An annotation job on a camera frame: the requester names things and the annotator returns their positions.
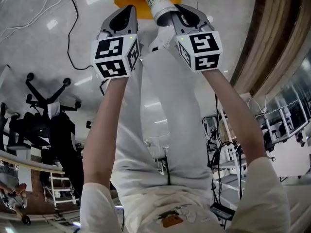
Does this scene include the person's white trousers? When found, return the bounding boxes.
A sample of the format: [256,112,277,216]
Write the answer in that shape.
[113,44,216,203]

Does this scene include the person's right forearm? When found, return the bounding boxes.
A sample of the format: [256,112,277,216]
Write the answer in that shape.
[201,69,269,166]

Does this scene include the black floor cable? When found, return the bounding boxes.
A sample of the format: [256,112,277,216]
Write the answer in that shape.
[60,0,95,71]

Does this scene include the glass partition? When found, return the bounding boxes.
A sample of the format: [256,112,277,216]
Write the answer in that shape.
[255,54,311,145]

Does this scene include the curved grey desk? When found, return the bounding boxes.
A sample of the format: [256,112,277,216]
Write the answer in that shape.
[0,150,66,176]

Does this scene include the white metal rack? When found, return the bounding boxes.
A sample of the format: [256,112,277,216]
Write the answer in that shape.
[203,103,248,203]

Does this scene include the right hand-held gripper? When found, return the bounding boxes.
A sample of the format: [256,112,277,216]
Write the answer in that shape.
[171,4,223,72]

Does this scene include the curved wooden counter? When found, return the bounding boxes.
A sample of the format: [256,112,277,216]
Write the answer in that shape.
[229,0,311,100]

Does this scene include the person's left forearm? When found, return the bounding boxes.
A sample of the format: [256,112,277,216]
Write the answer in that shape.
[82,76,129,189]

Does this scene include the person's white shoe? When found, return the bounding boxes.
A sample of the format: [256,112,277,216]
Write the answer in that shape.
[148,25,178,53]

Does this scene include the black power adapter box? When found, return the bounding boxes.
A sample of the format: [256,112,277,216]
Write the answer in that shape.
[210,202,236,221]

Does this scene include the person's white shirt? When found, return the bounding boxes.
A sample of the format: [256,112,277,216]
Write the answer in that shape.
[79,156,291,233]

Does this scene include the black office chair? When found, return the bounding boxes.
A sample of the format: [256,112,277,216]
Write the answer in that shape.
[23,73,85,196]

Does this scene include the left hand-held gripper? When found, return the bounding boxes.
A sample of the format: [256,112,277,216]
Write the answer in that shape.
[91,5,142,80]

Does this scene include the white floor cable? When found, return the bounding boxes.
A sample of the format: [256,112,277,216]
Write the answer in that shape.
[0,0,68,38]

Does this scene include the white printed paper cup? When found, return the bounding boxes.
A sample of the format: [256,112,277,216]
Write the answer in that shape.
[145,0,182,27]

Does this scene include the white metal step stool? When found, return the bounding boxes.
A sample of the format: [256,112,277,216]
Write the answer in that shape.
[43,171,80,208]

